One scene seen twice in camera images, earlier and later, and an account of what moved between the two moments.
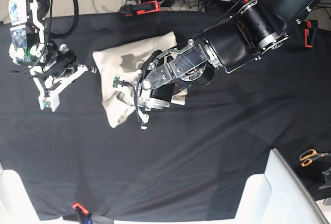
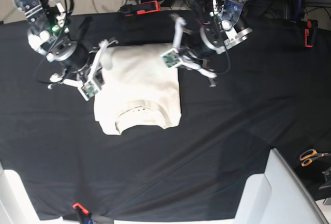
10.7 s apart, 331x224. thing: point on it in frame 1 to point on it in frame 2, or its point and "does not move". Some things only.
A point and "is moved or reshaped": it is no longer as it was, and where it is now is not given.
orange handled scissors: [306, 156] does not move
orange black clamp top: [149, 6] does not move
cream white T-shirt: [116, 67] is moved or reshaped
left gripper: [58, 60] to [85, 53]
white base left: [15, 206] does not move
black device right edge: [327, 175] does not move
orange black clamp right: [310, 32] does not move
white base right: [280, 196] does not move
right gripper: [157, 98] to [194, 42]
